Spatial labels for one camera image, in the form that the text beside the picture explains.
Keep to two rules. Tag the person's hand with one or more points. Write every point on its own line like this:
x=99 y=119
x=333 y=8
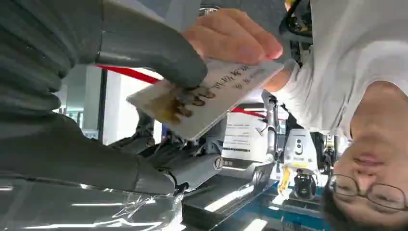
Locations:
x=229 y=38

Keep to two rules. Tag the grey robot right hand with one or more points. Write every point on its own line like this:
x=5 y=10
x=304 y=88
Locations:
x=95 y=159

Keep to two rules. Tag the clear plastic film cover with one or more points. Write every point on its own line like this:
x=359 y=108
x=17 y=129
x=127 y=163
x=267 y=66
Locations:
x=89 y=207

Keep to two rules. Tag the red stripe banner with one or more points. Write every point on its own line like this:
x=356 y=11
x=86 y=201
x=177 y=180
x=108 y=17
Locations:
x=130 y=73

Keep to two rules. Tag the silver metal pole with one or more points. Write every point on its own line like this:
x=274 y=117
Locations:
x=271 y=127

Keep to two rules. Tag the white printed sign board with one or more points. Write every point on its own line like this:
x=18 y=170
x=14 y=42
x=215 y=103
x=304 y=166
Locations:
x=243 y=137

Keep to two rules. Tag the ribbed grey right arm sleeve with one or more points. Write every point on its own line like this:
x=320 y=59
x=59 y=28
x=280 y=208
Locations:
x=32 y=54

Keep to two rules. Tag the glossy black box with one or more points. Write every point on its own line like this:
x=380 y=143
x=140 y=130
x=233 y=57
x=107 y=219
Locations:
x=223 y=197

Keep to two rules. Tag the person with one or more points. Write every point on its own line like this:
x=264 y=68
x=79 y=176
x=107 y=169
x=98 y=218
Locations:
x=357 y=79

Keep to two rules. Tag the black round wheel part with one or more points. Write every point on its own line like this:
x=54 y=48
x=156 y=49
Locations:
x=304 y=186

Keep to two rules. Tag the thin-rimmed eyeglasses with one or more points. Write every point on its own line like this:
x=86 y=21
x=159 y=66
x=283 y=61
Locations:
x=369 y=191

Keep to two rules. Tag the white camera box device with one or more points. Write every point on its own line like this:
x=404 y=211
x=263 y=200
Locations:
x=299 y=150

